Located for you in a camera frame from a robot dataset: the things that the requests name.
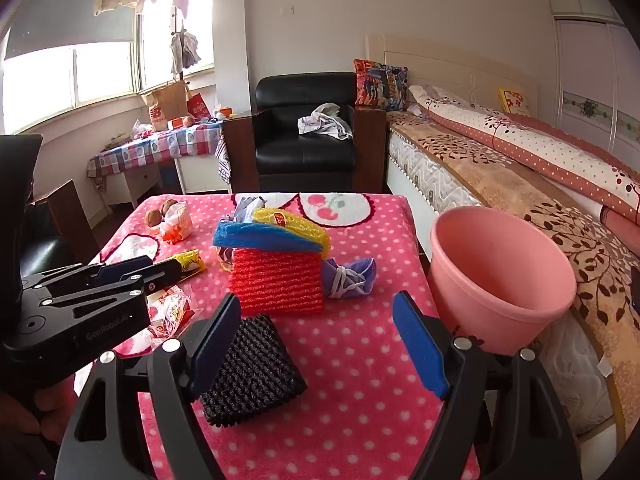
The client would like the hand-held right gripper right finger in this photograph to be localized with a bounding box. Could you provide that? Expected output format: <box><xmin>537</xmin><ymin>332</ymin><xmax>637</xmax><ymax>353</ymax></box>
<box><xmin>392</xmin><ymin>291</ymin><xmax>583</xmax><ymax>480</ymax></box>

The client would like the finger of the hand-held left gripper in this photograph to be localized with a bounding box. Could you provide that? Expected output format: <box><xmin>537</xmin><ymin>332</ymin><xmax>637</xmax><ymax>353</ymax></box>
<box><xmin>21</xmin><ymin>255</ymin><xmax>154</xmax><ymax>293</ymax></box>
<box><xmin>40</xmin><ymin>260</ymin><xmax>183</xmax><ymax>312</ymax></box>

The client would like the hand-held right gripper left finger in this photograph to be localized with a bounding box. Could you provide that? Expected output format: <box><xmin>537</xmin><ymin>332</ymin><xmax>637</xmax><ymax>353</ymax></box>
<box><xmin>55</xmin><ymin>292</ymin><xmax>243</xmax><ymax>480</ymax></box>

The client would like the yellow snack wrapper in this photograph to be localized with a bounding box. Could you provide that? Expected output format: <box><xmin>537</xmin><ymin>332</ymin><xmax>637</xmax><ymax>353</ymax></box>
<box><xmin>172</xmin><ymin>250</ymin><xmax>207</xmax><ymax>275</ymax></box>

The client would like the red and white snack wrapper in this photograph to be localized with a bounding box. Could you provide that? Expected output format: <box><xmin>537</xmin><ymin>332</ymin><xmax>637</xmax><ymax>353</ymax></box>
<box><xmin>147</xmin><ymin>285</ymin><xmax>193</xmax><ymax>348</ymax></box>

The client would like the black foam net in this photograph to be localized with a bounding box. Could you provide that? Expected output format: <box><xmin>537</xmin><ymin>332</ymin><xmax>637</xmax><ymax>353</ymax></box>
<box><xmin>200</xmin><ymin>314</ymin><xmax>308</xmax><ymax>428</ymax></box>

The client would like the red foam net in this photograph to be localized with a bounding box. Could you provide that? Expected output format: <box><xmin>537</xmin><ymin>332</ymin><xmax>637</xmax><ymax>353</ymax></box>
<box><xmin>227</xmin><ymin>247</ymin><xmax>325</xmax><ymax>318</ymax></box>

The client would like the purple face mask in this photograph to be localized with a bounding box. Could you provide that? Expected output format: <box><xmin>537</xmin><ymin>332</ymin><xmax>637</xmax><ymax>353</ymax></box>
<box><xmin>320</xmin><ymin>257</ymin><xmax>377</xmax><ymax>300</ymax></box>

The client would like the pink plastic basin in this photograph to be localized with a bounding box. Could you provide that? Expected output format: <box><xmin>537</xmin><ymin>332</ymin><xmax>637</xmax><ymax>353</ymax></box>
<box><xmin>428</xmin><ymin>206</ymin><xmax>577</xmax><ymax>356</ymax></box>

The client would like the blue foam net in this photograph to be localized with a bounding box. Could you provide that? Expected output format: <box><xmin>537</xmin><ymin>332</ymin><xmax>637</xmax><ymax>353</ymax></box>
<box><xmin>212</xmin><ymin>221</ymin><xmax>323</xmax><ymax>253</ymax></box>

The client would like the yellow foam net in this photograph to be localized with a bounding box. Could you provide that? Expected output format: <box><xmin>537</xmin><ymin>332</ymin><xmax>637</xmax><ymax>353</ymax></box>
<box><xmin>216</xmin><ymin>207</ymin><xmax>332</xmax><ymax>271</ymax></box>

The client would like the person's left hand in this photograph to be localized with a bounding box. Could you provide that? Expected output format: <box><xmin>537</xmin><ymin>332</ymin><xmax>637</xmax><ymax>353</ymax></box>
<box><xmin>0</xmin><ymin>382</ymin><xmax>78</xmax><ymax>443</ymax></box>

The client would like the orange and white snack wrapper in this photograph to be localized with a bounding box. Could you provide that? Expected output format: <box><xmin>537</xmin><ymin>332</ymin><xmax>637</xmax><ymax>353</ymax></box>
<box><xmin>159</xmin><ymin>201</ymin><xmax>193</xmax><ymax>245</ymax></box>

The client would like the pink polka-dot blanket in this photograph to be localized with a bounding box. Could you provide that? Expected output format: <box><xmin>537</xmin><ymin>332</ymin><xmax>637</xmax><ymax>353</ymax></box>
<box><xmin>75</xmin><ymin>192</ymin><xmax>481</xmax><ymax>480</ymax></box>

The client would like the dark wooden chair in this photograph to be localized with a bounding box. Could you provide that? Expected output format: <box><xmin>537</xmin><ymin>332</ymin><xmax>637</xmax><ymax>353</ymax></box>
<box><xmin>20</xmin><ymin>180</ymin><xmax>101</xmax><ymax>281</ymax></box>

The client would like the white desk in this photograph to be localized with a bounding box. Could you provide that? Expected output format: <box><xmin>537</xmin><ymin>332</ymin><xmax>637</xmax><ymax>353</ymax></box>
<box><xmin>102</xmin><ymin>157</ymin><xmax>231</xmax><ymax>208</ymax></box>

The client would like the crumpled silver foil wrapper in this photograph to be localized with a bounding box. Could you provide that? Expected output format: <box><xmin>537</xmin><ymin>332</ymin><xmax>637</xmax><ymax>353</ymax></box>
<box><xmin>222</xmin><ymin>195</ymin><xmax>271</xmax><ymax>226</ymax></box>

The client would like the checkered side table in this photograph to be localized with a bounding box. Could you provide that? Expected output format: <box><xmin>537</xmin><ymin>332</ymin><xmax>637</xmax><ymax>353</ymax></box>
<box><xmin>87</xmin><ymin>120</ymin><xmax>233</xmax><ymax>186</ymax></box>

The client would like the brown paper bag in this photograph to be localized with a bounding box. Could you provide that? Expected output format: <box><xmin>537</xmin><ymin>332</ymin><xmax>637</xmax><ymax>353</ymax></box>
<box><xmin>141</xmin><ymin>80</ymin><xmax>191</xmax><ymax>131</ymax></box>

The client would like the red paper bag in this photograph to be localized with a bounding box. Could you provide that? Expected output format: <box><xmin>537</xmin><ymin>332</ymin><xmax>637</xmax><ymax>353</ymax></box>
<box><xmin>187</xmin><ymin>92</ymin><xmax>210</xmax><ymax>120</ymax></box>

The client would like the black leather armchair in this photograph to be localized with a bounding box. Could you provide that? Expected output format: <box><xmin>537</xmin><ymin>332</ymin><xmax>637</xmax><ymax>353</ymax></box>
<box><xmin>222</xmin><ymin>72</ymin><xmax>388</xmax><ymax>193</ymax></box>

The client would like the bed with patterned bedding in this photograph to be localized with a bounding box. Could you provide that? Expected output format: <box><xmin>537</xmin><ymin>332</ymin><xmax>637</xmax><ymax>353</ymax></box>
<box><xmin>387</xmin><ymin>110</ymin><xmax>640</xmax><ymax>411</ymax></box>

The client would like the window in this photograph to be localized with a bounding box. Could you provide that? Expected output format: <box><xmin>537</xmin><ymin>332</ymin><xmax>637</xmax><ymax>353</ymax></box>
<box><xmin>0</xmin><ymin>0</ymin><xmax>216</xmax><ymax>136</ymax></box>

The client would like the coat rack with grey clothes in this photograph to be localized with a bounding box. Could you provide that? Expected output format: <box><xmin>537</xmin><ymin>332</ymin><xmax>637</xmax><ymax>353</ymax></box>
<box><xmin>169</xmin><ymin>5</ymin><xmax>203</xmax><ymax>83</ymax></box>

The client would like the crumpled white cloth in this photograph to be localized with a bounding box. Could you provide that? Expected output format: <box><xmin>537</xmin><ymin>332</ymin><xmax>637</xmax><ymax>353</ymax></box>
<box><xmin>297</xmin><ymin>102</ymin><xmax>355</xmax><ymax>141</ymax></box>

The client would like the polka-dot floral quilt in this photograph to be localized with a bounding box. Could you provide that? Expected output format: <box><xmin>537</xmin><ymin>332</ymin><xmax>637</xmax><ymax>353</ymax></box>
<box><xmin>407</xmin><ymin>85</ymin><xmax>640</xmax><ymax>223</ymax></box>

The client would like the pink folded blanket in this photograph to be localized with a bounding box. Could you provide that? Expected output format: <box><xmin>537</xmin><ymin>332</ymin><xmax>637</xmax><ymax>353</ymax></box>
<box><xmin>600</xmin><ymin>205</ymin><xmax>640</xmax><ymax>236</ymax></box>

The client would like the white pillow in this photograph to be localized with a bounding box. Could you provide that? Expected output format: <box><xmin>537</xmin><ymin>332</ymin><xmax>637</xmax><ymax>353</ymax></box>
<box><xmin>407</xmin><ymin>84</ymin><xmax>471</xmax><ymax>108</ymax></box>

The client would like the yellow cushion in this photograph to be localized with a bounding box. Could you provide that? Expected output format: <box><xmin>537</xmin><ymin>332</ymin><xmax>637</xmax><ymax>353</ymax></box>
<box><xmin>497</xmin><ymin>87</ymin><xmax>533</xmax><ymax>116</ymax></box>

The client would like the colourful printed cushion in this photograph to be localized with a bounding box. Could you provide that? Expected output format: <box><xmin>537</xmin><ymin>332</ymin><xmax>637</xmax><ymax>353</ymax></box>
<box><xmin>352</xmin><ymin>58</ymin><xmax>410</xmax><ymax>112</ymax></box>

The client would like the beige bed headboard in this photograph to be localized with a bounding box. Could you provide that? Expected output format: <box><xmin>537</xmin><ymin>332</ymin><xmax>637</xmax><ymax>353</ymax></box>
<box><xmin>365</xmin><ymin>35</ymin><xmax>541</xmax><ymax>111</ymax></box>

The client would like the white wardrobe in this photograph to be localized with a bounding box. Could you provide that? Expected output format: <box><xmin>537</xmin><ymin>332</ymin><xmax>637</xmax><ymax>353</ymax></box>
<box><xmin>547</xmin><ymin>0</ymin><xmax>640</xmax><ymax>161</ymax></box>

